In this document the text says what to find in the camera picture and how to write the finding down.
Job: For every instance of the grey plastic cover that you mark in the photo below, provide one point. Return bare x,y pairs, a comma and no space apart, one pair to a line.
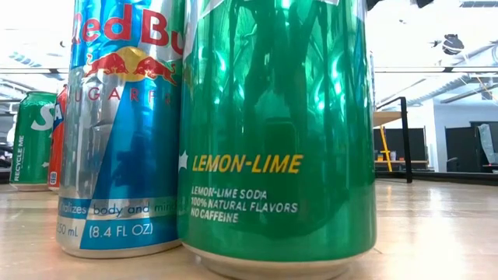
488,140

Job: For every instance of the red Fanta can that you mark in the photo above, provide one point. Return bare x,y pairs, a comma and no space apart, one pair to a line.
56,155

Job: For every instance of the black partition panel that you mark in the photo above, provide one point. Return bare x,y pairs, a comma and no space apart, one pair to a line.
418,144

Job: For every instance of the black overhead dome fixture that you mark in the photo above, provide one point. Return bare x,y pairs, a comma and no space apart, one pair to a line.
453,46

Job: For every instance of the yellow stand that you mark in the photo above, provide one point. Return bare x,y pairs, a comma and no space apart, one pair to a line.
386,155

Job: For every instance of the blue silver Red Bull can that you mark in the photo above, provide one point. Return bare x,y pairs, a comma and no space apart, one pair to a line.
124,155

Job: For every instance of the wooden shelf black metal frame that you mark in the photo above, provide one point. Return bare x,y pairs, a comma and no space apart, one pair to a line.
406,148

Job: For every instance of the green Sprite can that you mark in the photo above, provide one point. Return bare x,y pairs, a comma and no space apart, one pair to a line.
272,116
31,148

